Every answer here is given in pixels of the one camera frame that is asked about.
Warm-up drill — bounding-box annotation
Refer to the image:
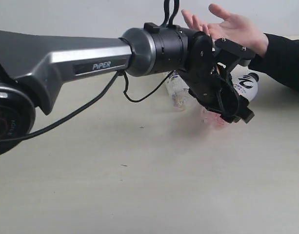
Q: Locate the pink peach label bottle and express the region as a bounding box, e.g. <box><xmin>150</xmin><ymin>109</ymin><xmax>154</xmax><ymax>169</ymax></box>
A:
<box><xmin>200</xmin><ymin>72</ymin><xmax>259</xmax><ymax>130</ymax></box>

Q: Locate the black sleeved forearm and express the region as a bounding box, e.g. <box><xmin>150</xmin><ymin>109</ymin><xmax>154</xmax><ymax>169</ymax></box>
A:
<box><xmin>249</xmin><ymin>34</ymin><xmax>299</xmax><ymax>92</ymax></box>

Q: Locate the person's open bare hand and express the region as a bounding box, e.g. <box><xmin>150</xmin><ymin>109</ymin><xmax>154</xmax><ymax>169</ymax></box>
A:
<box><xmin>181</xmin><ymin>3</ymin><xmax>269</xmax><ymax>57</ymax></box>

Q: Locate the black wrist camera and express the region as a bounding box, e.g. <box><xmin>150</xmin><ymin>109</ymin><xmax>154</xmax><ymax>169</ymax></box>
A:
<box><xmin>220</xmin><ymin>96</ymin><xmax>255</xmax><ymax>123</ymax></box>

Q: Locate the clear bottle blue label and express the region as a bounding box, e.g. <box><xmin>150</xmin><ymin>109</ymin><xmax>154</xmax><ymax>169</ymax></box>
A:
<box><xmin>164</xmin><ymin>71</ymin><xmax>200</xmax><ymax>112</ymax></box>

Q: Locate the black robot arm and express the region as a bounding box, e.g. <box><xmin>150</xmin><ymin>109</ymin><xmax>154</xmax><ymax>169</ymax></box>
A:
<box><xmin>0</xmin><ymin>23</ymin><xmax>254</xmax><ymax>155</ymax></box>

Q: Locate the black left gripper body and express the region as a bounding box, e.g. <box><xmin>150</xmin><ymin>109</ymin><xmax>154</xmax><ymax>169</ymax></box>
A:
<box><xmin>188</xmin><ymin>39</ymin><xmax>250</xmax><ymax>115</ymax></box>

